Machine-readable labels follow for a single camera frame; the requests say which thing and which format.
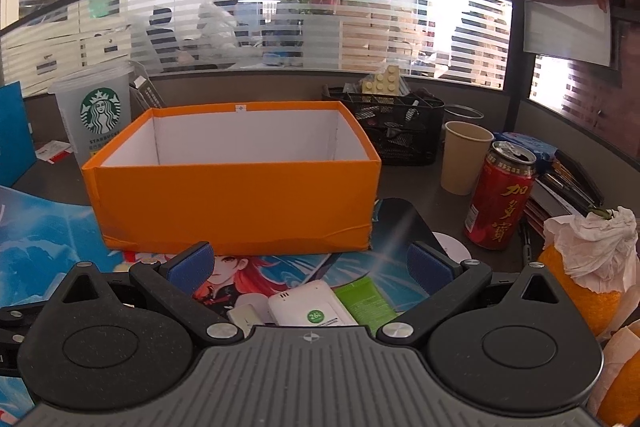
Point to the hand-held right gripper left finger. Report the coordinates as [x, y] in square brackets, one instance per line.
[192, 264]

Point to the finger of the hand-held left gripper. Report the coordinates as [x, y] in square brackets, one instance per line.
[15, 316]

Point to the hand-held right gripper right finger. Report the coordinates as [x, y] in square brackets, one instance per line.
[427, 263]

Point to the green packet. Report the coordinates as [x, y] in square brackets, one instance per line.
[367, 302]

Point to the small white plastic case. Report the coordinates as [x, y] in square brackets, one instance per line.
[245, 314]

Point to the orange cardboard box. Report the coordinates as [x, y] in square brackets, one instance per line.
[225, 197]

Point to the white digital thermometer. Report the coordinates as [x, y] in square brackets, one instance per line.
[305, 304]

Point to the white paper sheet black code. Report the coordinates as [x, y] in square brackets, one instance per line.
[452, 247]

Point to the printed anime mouse mat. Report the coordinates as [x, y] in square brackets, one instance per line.
[40, 237]

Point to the red drink can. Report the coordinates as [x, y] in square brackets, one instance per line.
[497, 202]

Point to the beige paper cup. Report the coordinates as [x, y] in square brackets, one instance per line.
[462, 157]

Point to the black mesh desk organizer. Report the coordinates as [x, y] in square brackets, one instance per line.
[400, 142]

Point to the stack of dark books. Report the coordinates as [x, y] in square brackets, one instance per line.
[560, 197]

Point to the blue snack packet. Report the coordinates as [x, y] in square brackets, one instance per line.
[530, 147]

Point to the red and white card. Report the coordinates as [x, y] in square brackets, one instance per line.
[52, 152]

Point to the crumpled white tissue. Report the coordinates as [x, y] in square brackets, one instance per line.
[595, 247]

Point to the black printed box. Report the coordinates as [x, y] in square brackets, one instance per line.
[147, 93]

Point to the clear plastic cup green logo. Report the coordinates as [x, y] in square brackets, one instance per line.
[100, 107]

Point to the blue paper bag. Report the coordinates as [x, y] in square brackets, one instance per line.
[12, 132]

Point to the pale yellow building brick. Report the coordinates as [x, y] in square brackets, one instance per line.
[382, 82]

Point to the pale orange bag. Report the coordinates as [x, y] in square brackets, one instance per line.
[620, 372]

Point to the grey white paper sheet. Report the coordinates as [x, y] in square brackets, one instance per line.
[570, 32]

